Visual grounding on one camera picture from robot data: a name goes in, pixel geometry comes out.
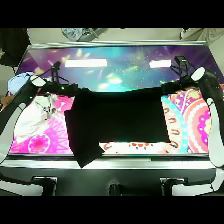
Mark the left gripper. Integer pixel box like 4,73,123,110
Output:
49,82,79,95

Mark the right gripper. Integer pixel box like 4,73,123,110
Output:
161,81,188,96

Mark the black T-shirt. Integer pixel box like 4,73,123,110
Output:
64,85,172,169

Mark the white garment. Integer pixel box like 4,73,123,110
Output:
13,93,65,145

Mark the pale blue garment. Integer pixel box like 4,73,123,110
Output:
7,71,36,96

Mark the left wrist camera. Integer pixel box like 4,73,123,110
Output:
49,61,70,84

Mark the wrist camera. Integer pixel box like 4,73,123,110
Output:
170,55,192,83
49,61,70,84

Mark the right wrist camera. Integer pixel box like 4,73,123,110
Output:
170,55,192,83

